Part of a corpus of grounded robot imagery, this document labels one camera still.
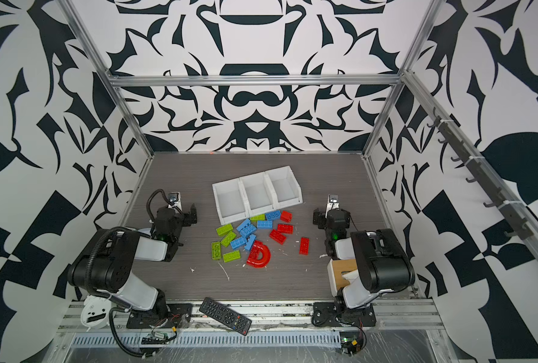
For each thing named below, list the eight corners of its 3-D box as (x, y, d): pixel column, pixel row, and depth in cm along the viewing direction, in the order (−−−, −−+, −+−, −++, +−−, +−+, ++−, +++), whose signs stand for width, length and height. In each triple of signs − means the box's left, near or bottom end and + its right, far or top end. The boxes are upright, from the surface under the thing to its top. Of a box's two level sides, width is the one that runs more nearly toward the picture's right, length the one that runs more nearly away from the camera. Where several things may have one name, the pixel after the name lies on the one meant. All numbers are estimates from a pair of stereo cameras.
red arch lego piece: (244, 262, 87) (244, 261, 86) (254, 241, 93) (254, 239, 91) (264, 271, 85) (264, 270, 84) (273, 249, 91) (274, 247, 89)
